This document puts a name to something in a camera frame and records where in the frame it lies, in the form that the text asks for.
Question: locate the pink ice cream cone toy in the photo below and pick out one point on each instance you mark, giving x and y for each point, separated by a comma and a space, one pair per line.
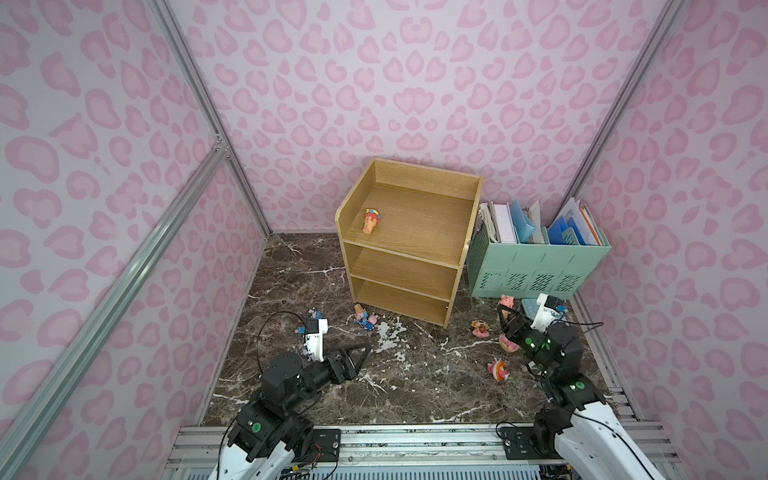
506, 303

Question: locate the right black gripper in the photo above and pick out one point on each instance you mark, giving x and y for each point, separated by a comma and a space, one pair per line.
515, 324

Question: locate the papers and folders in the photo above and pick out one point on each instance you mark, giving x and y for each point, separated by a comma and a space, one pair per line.
511, 223

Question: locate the pink round toy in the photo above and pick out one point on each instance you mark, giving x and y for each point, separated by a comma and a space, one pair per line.
507, 345

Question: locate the mint green file organizer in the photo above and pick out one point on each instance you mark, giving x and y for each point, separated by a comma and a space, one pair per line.
528, 270

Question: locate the mint green calculator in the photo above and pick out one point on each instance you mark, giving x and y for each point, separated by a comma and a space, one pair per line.
530, 307

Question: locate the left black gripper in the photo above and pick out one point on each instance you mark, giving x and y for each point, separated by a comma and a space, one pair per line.
344, 365

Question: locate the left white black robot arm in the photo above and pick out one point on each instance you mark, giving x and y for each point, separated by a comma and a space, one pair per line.
271, 436

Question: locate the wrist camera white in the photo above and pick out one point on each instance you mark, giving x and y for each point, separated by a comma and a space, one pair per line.
312, 334
549, 309

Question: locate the wooden three-tier shelf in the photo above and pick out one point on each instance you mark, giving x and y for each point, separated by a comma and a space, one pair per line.
413, 261

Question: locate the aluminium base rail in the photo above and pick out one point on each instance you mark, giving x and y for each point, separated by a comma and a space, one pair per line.
431, 451

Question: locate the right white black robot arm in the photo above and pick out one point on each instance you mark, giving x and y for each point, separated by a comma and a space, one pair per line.
578, 425

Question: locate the pink red toy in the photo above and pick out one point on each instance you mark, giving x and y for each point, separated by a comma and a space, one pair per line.
499, 371

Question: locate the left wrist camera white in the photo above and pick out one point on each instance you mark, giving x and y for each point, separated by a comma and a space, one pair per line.
312, 334

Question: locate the small blue figure toy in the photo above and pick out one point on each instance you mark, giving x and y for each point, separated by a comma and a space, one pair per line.
315, 313

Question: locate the sprinkled ice cream cone toy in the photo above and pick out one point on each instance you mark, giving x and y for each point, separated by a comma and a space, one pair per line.
372, 218

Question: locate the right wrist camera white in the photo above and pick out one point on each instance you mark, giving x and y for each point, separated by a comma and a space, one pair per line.
549, 309

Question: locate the blue pink pig figure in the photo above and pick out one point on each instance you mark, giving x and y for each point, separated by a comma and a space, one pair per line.
363, 318

